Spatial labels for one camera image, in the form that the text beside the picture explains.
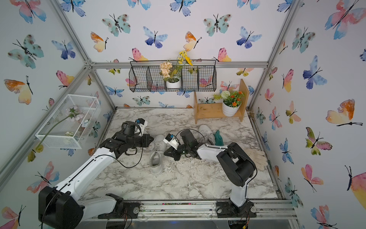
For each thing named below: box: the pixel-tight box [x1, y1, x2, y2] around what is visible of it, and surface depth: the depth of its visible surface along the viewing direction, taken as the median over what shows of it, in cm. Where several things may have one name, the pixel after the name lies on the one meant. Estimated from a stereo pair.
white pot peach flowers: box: [159, 50, 194, 89], surface depth 88 cm
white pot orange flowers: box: [213, 90, 244, 117], surface depth 100 cm
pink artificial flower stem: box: [27, 106, 85, 163], surface depth 74 cm
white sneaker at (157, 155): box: [149, 134, 167, 176], surface depth 86 cm
